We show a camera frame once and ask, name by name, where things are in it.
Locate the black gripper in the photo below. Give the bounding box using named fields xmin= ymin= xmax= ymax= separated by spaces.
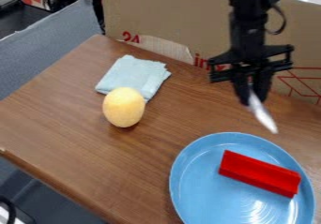
xmin=209 ymin=14 xmax=295 ymax=106

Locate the white toothpaste tube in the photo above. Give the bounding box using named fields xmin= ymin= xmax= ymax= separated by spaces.
xmin=249 ymin=90 xmax=278 ymax=134

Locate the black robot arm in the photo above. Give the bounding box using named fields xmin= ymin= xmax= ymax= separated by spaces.
xmin=209 ymin=0 xmax=295 ymax=106

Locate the light blue folded cloth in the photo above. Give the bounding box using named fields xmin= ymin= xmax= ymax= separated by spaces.
xmin=95 ymin=54 xmax=171 ymax=101

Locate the blue plate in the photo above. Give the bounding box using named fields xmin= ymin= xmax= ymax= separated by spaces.
xmin=170 ymin=132 xmax=316 ymax=224

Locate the cardboard box with red print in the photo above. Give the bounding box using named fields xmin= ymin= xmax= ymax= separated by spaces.
xmin=103 ymin=0 xmax=321 ymax=106

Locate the red plastic block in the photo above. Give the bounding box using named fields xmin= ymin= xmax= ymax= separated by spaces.
xmin=218 ymin=150 xmax=303 ymax=198

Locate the yellow lemon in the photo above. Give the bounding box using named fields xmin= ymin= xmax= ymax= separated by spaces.
xmin=103 ymin=87 xmax=146 ymax=127

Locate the grey fabric partition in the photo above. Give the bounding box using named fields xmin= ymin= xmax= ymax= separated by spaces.
xmin=0 ymin=0 xmax=102 ymax=100

